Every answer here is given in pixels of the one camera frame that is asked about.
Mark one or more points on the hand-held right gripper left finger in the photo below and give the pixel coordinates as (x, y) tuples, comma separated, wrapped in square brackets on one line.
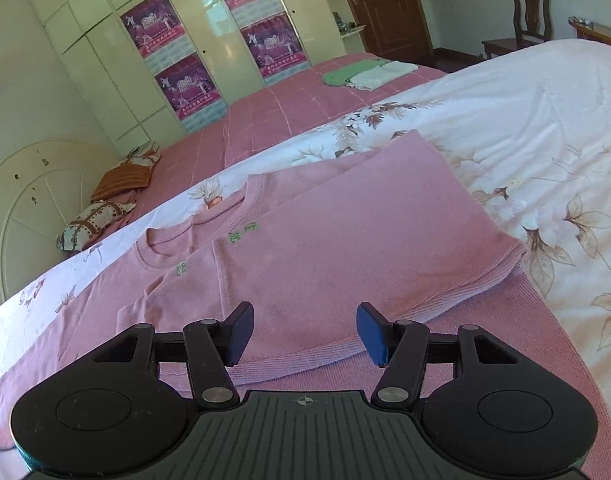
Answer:
[(240, 334)]

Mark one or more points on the pink knit sweater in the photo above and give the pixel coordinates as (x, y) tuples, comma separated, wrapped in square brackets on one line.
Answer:
[(335, 240)]

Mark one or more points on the orange striped pillow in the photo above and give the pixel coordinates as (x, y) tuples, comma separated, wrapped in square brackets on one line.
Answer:
[(123, 180)]

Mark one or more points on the pale floral pillow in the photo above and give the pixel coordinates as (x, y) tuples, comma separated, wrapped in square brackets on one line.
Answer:
[(144, 152)]

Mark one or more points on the white folded cloth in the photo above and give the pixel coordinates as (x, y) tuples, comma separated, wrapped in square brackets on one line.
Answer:
[(383, 76)]

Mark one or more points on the brown wooden door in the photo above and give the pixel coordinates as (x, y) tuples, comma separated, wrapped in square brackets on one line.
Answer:
[(385, 5)]

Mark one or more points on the dark wooden chair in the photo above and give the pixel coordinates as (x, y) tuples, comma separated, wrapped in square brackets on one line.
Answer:
[(530, 5)]

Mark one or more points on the white floral blanket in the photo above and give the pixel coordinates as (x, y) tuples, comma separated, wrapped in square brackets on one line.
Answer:
[(535, 125)]

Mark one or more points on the pink checked bed sheet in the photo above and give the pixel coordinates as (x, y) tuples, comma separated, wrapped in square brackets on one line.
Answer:
[(285, 120)]

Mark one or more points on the cream wardrobe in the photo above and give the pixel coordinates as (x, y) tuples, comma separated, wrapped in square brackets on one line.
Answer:
[(105, 55)]

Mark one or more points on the pink ribbed knit garment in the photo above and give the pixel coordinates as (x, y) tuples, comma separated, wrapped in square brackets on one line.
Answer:
[(510, 310)]

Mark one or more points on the cream round headboard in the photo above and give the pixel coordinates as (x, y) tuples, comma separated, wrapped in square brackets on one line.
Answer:
[(35, 200)]

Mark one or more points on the cream corner shelf unit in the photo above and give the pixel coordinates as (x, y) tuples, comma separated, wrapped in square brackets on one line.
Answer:
[(343, 30)]

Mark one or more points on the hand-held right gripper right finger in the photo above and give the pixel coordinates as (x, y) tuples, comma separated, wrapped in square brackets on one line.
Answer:
[(373, 334)]

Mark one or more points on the white brown patterned pillow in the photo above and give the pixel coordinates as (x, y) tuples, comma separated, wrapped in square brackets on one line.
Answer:
[(92, 222)]

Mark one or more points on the green folded cloth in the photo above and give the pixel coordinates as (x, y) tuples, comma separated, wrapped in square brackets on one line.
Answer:
[(345, 74)]

